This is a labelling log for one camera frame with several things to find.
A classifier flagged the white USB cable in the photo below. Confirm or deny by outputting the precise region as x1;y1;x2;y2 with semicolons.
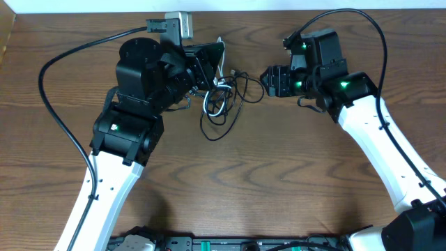
202;36;233;118

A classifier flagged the black USB cable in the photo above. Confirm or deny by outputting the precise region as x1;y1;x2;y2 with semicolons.
199;69;266;142

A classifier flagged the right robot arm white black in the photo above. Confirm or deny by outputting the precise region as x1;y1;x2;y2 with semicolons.
261;29;445;250

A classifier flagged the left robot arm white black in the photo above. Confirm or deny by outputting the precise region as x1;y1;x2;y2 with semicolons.
55;38;224;250

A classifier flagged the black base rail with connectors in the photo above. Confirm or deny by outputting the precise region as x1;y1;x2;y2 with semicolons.
105;227;349;251

